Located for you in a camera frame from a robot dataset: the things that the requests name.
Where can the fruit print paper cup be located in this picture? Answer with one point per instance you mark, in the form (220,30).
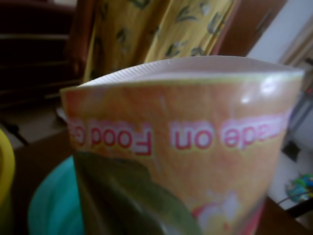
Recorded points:
(195,110)

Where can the yellow floral curtain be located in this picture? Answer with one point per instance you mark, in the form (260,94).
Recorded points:
(159,29)

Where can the turquoise plastic bucket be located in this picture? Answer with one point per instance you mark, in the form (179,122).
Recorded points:
(56,200)

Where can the dark wooden shelf unit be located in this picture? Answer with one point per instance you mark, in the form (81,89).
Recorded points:
(29,61)

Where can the green blue toy clutter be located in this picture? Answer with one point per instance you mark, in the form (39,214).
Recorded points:
(299,187)

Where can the yellow plastic bucket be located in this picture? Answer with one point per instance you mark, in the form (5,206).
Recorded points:
(6,171)

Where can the brown wooden door frame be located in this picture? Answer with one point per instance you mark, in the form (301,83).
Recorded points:
(249,24)

